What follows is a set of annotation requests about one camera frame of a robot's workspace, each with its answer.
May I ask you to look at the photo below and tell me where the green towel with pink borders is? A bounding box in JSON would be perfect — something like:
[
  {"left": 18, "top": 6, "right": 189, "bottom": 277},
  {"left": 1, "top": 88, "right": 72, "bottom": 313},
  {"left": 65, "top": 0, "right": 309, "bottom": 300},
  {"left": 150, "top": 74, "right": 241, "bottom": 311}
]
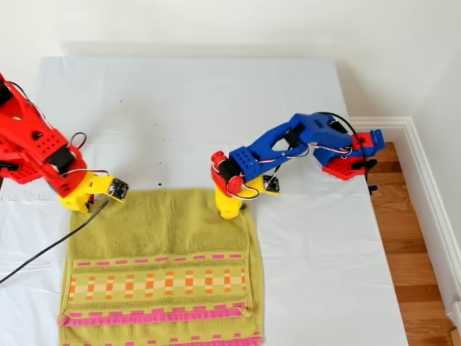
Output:
[{"left": 57, "top": 187, "right": 266, "bottom": 346}]

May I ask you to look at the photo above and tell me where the white plastic table cover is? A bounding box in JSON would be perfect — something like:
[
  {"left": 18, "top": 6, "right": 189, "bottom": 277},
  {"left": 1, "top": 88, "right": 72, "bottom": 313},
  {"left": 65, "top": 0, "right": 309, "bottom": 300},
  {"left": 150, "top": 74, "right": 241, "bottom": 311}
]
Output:
[{"left": 0, "top": 56, "right": 410, "bottom": 346}]

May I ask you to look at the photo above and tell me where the blue arm's black camera cable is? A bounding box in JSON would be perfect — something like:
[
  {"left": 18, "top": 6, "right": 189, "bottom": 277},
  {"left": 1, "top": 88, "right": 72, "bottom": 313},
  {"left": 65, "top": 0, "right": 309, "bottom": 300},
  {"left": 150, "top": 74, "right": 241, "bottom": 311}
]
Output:
[{"left": 268, "top": 111, "right": 377, "bottom": 195}]

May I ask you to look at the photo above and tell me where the white baseboard trim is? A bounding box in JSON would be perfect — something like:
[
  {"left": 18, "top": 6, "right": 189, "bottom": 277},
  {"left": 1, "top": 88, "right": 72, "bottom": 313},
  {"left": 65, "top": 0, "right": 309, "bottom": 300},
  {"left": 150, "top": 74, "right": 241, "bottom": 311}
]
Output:
[{"left": 351, "top": 115, "right": 461, "bottom": 320}]

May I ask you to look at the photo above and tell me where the red arm's gripper camera board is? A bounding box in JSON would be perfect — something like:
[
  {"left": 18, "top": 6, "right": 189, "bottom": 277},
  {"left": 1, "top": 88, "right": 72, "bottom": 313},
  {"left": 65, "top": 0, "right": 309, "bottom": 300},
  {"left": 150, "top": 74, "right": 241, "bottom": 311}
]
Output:
[{"left": 107, "top": 175, "right": 130, "bottom": 203}]

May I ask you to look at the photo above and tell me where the red arm's black camera cable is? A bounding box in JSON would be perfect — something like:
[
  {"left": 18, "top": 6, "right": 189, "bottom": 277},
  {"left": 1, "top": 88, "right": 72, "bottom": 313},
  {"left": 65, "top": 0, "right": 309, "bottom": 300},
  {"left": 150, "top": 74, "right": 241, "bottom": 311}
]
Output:
[{"left": 0, "top": 198, "right": 111, "bottom": 285}]

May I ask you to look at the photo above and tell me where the blue arm's gripper camera board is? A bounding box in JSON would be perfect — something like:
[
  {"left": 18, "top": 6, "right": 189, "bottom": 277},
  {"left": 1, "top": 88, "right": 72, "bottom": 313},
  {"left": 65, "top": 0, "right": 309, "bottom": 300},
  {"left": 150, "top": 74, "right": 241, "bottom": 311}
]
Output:
[{"left": 261, "top": 174, "right": 282, "bottom": 195}]

